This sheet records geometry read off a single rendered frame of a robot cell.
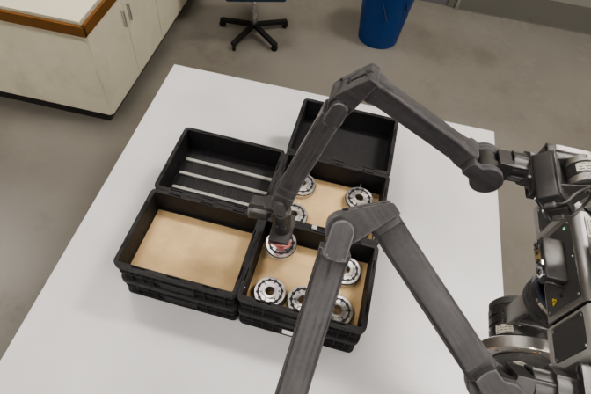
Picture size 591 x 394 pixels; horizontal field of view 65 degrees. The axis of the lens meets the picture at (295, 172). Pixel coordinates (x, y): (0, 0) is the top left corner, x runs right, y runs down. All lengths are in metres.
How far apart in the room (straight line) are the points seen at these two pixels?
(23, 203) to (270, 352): 1.83
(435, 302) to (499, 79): 3.19
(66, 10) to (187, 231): 1.53
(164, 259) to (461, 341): 1.05
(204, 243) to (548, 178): 1.15
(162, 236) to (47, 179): 1.46
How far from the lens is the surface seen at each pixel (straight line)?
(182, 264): 1.62
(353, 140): 1.96
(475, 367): 0.89
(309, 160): 1.18
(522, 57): 4.24
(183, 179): 1.80
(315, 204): 1.74
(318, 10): 4.12
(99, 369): 1.69
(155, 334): 1.69
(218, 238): 1.65
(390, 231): 0.81
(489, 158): 1.17
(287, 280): 1.58
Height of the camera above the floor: 2.28
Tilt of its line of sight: 53 degrees down
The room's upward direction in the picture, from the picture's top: 7 degrees clockwise
